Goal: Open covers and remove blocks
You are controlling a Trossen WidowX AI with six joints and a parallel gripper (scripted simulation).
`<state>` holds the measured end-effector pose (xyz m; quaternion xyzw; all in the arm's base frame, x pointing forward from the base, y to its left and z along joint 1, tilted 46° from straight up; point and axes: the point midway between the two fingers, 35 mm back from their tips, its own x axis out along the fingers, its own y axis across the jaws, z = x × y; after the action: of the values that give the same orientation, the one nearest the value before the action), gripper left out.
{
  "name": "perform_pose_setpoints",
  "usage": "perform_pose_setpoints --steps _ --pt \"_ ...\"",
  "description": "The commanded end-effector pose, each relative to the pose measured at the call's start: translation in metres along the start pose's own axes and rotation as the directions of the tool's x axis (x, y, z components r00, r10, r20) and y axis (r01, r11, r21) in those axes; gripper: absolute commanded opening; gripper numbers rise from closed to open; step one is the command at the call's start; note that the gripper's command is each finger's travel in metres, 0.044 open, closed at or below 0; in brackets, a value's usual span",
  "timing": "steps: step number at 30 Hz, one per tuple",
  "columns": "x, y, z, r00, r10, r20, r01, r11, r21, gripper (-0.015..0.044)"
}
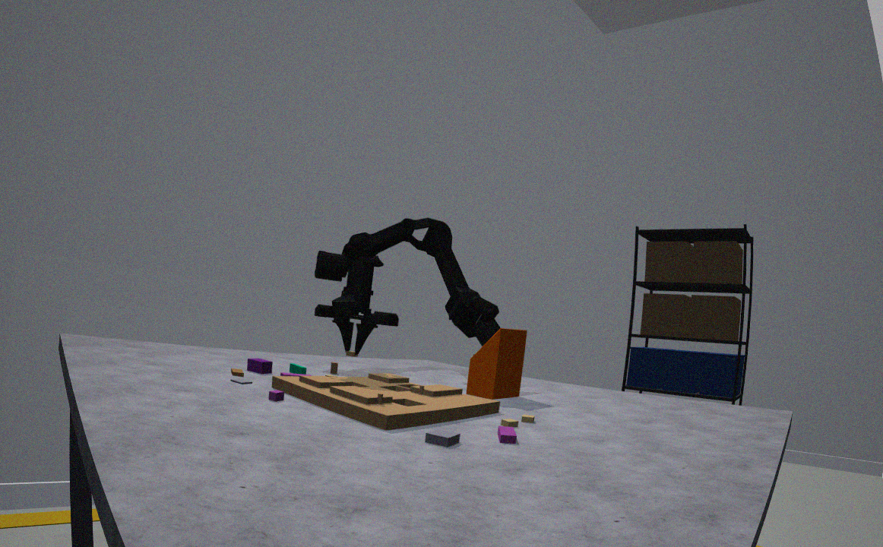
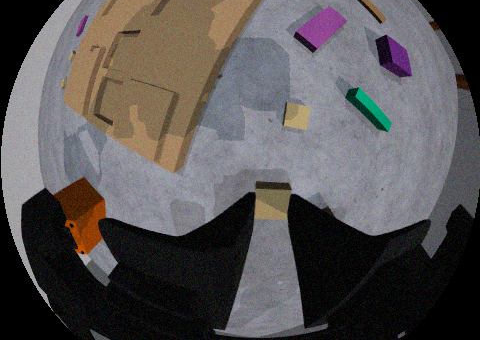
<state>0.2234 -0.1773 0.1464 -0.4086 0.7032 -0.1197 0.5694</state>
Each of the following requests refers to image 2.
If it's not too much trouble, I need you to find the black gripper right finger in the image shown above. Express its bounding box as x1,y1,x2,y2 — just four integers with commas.
287,193,431,328

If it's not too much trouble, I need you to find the green rectangular block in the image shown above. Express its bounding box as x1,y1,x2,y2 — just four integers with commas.
345,87,392,132

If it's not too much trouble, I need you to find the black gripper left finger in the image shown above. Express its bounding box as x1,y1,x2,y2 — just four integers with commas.
97,192,256,331

